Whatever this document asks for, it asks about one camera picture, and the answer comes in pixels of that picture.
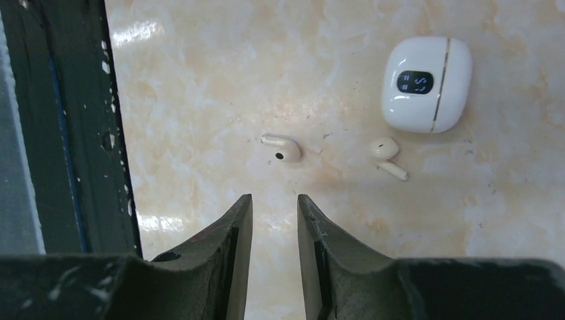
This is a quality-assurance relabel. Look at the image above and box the small beige earbud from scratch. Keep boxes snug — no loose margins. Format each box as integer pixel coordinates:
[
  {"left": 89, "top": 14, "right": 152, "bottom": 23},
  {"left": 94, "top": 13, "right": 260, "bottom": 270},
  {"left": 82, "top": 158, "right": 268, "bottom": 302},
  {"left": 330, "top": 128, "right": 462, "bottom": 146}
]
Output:
[{"left": 261, "top": 134, "right": 302, "bottom": 163}]

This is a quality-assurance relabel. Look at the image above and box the beige stem earbud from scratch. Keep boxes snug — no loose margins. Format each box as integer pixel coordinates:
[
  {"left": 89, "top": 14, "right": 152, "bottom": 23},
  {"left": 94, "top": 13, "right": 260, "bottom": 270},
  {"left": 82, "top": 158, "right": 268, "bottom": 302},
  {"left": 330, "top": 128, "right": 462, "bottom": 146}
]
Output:
[{"left": 369, "top": 137, "right": 408, "bottom": 181}]

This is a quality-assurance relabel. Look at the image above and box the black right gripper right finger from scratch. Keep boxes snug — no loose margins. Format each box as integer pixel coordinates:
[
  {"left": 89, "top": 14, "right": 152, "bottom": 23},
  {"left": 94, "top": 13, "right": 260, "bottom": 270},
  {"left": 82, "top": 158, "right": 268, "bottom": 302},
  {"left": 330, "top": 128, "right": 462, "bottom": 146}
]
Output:
[{"left": 297, "top": 195, "right": 564, "bottom": 319}]

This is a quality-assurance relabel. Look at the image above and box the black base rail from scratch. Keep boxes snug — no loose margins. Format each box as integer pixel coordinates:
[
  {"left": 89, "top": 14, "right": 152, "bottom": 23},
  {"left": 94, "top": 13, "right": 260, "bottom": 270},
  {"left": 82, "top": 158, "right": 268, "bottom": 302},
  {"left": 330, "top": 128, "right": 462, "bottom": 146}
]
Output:
[{"left": 1, "top": 1, "right": 142, "bottom": 257}]

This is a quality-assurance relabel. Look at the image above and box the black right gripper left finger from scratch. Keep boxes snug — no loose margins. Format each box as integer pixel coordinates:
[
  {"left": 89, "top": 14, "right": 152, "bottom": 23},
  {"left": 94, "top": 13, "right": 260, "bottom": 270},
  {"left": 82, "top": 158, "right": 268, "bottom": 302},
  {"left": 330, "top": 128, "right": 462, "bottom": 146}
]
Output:
[{"left": 1, "top": 195, "right": 253, "bottom": 319}]

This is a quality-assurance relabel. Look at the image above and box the white charging case gold trim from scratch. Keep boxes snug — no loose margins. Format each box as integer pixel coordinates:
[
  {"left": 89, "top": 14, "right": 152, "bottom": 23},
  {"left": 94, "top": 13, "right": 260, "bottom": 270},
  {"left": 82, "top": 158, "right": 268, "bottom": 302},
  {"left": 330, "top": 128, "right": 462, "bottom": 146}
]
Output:
[{"left": 381, "top": 36, "right": 472, "bottom": 133}]

